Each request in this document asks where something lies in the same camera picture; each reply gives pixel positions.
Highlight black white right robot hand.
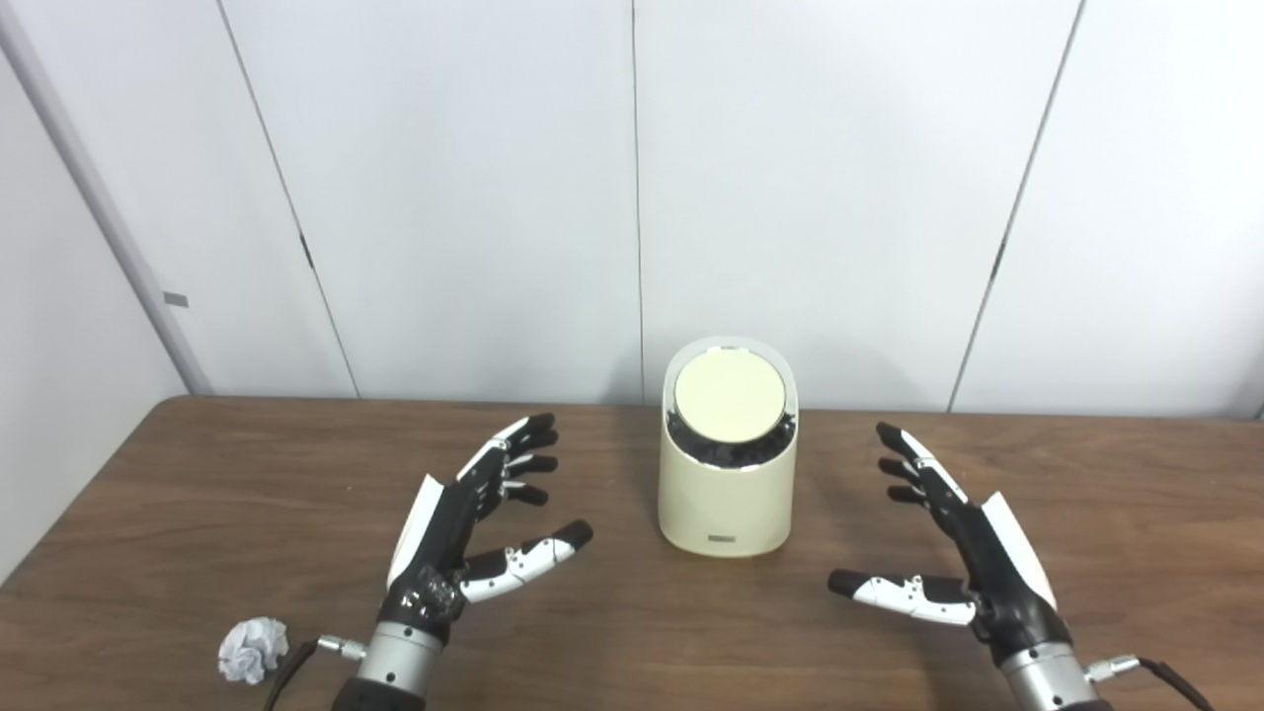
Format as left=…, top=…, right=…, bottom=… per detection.
left=827, top=422, right=1073, bottom=669

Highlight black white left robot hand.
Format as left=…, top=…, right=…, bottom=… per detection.
left=377, top=413, right=595, bottom=645

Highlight white paper ball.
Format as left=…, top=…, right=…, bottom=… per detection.
left=217, top=617, right=290, bottom=685

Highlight cream-colored bin body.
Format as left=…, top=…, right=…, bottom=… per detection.
left=658, top=337, right=799, bottom=559

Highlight round cream bin lid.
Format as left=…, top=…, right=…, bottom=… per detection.
left=673, top=348, right=789, bottom=441

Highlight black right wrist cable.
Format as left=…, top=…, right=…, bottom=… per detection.
left=1084, top=654, right=1218, bottom=711

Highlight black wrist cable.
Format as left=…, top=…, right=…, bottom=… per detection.
left=262, top=637, right=368, bottom=711
left=1084, top=654, right=1218, bottom=711

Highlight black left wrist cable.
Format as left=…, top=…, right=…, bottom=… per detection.
left=262, top=637, right=368, bottom=711

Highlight gray wall corner post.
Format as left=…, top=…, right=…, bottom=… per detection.
left=0, top=5, right=213, bottom=396

